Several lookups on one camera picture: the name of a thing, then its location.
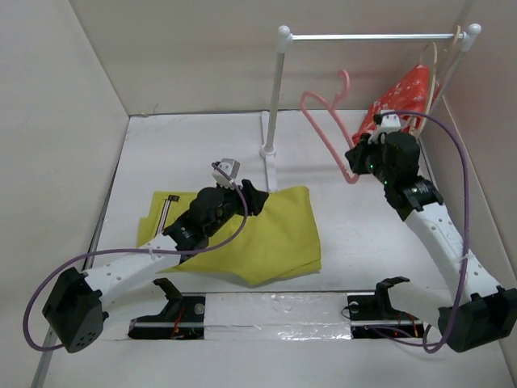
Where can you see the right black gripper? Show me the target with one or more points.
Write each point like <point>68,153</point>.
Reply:
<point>355,155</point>

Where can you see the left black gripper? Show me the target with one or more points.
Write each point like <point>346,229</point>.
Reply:
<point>255,196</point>

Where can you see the yellow-green trousers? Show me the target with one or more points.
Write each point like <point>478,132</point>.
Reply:
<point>280,243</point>

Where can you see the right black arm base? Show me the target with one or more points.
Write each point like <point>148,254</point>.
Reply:
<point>371,315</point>

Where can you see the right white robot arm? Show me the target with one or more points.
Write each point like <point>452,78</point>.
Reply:
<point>478,309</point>

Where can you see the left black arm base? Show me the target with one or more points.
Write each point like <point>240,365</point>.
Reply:
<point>181,318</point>

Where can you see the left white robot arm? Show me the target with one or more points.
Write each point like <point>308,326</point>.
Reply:
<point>76,308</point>

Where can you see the beige wooden hanger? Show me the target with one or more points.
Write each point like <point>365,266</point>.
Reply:
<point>438,58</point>

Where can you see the red white patterned garment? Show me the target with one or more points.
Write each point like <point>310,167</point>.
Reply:
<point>409,94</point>

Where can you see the silver tape strip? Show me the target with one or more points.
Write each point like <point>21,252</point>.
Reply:
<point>276,316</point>

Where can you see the white clothes rack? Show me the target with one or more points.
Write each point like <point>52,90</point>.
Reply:
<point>285,38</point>

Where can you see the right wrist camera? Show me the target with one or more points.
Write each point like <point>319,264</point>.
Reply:
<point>386,122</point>

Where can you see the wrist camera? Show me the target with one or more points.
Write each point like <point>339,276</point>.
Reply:
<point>225,172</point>
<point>386,122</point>

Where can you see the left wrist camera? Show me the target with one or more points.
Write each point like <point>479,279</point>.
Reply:
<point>225,172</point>

